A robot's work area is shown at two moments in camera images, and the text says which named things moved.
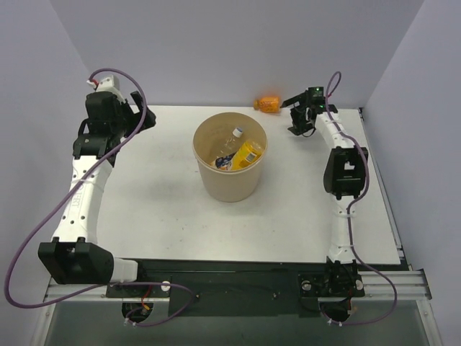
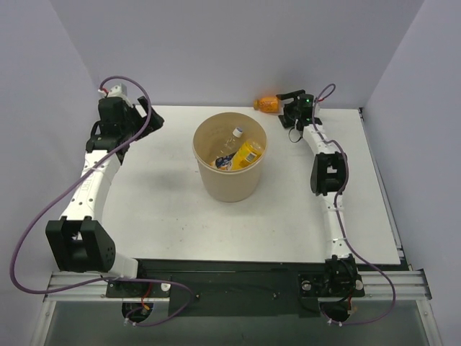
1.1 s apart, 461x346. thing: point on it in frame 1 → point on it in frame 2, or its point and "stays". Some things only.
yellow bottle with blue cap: (250, 151) stays
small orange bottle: (267, 104) stays
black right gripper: (298, 109) → (289, 96)
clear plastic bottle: (230, 144) stays
